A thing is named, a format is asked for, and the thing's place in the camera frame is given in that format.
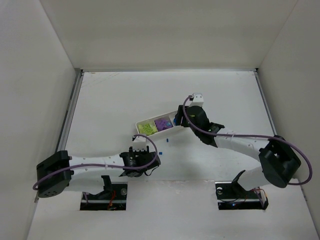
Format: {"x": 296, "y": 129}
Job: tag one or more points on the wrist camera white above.
{"x": 196, "y": 99}
{"x": 139, "y": 144}

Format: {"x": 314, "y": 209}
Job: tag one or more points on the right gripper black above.
{"x": 180, "y": 116}

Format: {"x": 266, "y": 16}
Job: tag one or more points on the white three-compartment tray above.
{"x": 163, "y": 134}

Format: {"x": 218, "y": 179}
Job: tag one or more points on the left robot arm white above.
{"x": 89, "y": 169}

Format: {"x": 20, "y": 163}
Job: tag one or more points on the white front board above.
{"x": 174, "y": 210}

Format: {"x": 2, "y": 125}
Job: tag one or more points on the green lego brick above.
{"x": 147, "y": 129}

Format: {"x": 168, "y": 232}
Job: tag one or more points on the aluminium rail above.
{"x": 66, "y": 125}
{"x": 270, "y": 119}

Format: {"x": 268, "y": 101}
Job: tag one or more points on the left aluminium rail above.
{"x": 66, "y": 125}

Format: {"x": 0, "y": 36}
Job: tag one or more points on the purple patterned lego brick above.
{"x": 163, "y": 124}

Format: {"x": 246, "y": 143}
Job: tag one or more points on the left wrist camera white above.
{"x": 139, "y": 144}

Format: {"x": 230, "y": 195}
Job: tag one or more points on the right aluminium rail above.
{"x": 270, "y": 119}

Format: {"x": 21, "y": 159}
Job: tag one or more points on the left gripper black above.
{"x": 139, "y": 153}

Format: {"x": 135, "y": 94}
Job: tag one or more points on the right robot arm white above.
{"x": 278, "y": 162}

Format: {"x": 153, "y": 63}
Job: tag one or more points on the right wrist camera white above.
{"x": 196, "y": 99}

